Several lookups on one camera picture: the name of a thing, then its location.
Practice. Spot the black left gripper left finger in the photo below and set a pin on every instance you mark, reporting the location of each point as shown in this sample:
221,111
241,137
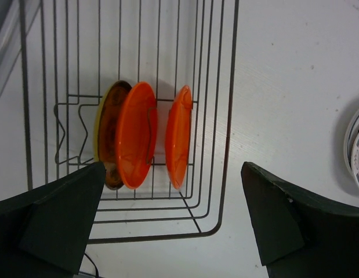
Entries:
44,232

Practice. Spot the metal wire dish rack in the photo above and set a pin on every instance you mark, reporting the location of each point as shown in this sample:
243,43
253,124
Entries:
72,51

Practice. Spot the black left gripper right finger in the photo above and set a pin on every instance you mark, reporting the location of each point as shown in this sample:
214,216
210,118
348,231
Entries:
298,232

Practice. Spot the olive brown plate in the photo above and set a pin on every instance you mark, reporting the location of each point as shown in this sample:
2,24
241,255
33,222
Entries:
104,131

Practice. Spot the small orange plate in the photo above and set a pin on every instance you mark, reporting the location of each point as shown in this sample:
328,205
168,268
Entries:
177,136

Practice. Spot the large orange plate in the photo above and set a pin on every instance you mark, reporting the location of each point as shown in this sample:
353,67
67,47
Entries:
136,135

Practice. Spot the white plate teal maroon rim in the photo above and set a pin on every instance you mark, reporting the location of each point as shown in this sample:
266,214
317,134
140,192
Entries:
349,139

